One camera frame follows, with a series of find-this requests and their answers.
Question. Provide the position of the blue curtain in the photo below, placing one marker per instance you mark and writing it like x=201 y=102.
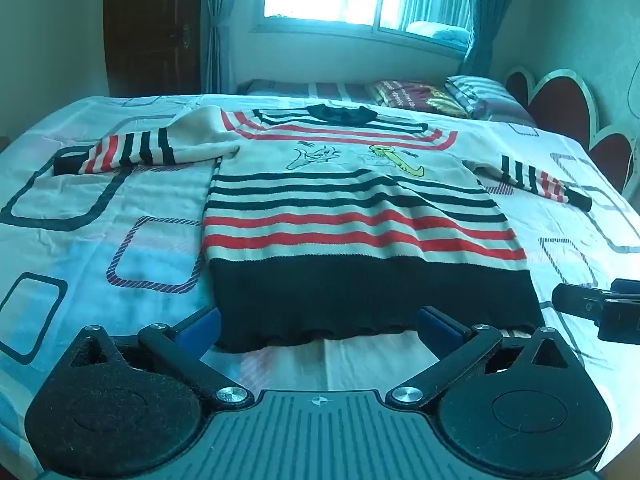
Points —
x=217 y=20
x=492 y=15

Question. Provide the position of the dark wooden door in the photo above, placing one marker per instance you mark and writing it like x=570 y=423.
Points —
x=150 y=25

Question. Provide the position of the folded blanket on sill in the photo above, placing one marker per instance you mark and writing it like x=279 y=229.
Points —
x=440 y=32

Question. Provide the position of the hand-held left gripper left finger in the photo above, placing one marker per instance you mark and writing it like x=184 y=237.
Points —
x=201 y=331

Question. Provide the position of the striped knit sweater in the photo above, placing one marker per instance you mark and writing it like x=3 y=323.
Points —
x=350 y=240

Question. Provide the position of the grey striped pillow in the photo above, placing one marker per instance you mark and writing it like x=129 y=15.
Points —
x=487 y=97

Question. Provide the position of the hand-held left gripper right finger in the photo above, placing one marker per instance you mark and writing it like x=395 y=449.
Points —
x=434 y=327

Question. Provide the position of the red scalloped headboard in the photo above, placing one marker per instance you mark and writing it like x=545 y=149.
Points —
x=565 y=102

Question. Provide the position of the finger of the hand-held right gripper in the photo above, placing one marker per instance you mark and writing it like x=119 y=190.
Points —
x=626 y=287
x=575 y=302

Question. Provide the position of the white patterned bed sheet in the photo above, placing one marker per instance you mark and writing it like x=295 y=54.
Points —
x=100 y=240

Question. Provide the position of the red patterned pillow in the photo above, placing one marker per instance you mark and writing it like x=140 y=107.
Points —
x=415 y=96

